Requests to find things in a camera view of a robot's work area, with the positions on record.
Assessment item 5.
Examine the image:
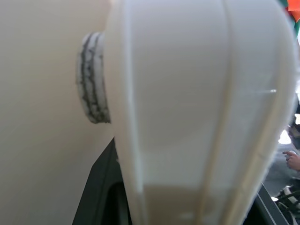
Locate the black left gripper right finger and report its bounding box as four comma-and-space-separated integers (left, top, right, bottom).
248, 182, 291, 225

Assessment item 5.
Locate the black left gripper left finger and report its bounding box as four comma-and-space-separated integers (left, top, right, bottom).
71, 136, 135, 225

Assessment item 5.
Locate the grey white marbled disc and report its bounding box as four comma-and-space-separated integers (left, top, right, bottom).
75, 31, 111, 124

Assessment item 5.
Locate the bystander's bare hand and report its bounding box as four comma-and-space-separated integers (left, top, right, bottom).
282, 150, 300, 172

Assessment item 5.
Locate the orange and teal backpack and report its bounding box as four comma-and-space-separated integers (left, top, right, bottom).
285, 0, 300, 25

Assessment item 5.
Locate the black cable bundle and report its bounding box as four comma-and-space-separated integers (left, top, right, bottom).
271, 184, 300, 225

